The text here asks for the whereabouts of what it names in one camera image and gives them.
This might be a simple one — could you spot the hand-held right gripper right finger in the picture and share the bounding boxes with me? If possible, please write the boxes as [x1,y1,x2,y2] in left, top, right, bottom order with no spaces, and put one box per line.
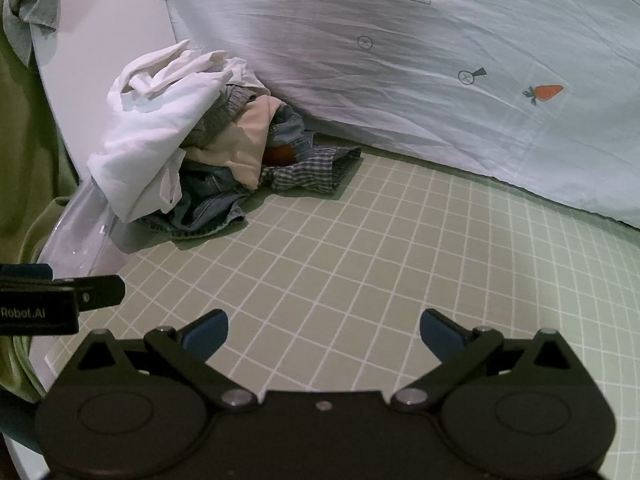
[391,309,576,411]

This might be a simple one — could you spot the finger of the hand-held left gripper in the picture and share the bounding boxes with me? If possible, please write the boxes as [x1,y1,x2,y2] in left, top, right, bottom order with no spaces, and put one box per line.
[62,274,126,310]

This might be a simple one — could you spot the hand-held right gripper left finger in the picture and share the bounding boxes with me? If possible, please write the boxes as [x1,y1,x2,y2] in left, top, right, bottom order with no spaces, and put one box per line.
[75,309,260,411]

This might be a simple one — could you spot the white garment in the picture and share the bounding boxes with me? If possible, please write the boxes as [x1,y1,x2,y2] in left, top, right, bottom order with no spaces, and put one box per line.
[87,40,273,223]

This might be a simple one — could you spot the clear plastic bag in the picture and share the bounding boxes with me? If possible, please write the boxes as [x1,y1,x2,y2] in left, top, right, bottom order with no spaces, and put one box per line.
[47,180,132,281]

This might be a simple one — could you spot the green grid mat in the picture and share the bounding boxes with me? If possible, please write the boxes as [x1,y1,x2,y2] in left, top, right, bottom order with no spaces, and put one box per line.
[46,142,640,480]

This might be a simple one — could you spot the blue denim jeans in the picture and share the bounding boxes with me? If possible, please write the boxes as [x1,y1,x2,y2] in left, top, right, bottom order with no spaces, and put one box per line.
[141,160,247,241]

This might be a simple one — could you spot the olive green cloth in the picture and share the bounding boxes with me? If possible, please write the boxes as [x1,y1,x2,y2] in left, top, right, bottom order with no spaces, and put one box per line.
[0,25,81,403]

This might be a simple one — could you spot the beige garment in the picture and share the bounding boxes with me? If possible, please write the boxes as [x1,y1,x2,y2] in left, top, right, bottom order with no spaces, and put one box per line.
[199,95,287,192]

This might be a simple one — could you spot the orange garment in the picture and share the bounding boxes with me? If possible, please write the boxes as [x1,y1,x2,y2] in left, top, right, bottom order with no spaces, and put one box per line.
[264,144,297,167]

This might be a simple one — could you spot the checked shirt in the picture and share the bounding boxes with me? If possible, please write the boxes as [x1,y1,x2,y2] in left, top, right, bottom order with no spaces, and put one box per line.
[257,145,363,196]

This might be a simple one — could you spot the grey garment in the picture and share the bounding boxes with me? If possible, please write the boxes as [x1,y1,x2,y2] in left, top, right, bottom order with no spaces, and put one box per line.
[181,84,262,150]

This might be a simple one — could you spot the faded denim garment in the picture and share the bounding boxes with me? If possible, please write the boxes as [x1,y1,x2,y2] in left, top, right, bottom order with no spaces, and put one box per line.
[269,105,315,162]

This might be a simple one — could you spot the white side panel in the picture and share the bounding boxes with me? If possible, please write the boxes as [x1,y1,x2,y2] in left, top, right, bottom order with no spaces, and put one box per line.
[30,0,179,186]

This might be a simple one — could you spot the carrot print bed sheet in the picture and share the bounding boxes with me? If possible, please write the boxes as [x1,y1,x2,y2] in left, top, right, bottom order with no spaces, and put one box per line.
[160,0,640,231]

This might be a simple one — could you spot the grey-green cloth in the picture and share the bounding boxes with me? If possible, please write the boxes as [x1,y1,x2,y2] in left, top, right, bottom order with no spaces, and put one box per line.
[2,0,72,67]

